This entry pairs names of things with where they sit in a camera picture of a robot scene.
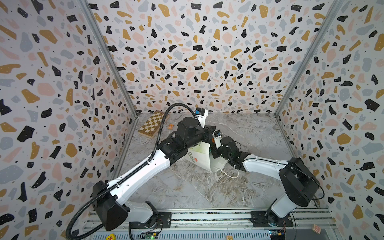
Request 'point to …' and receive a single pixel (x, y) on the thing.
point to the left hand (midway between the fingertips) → (217, 125)
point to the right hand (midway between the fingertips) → (209, 142)
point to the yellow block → (111, 236)
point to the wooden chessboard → (150, 126)
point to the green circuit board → (151, 235)
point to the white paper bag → (200, 155)
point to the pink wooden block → (316, 228)
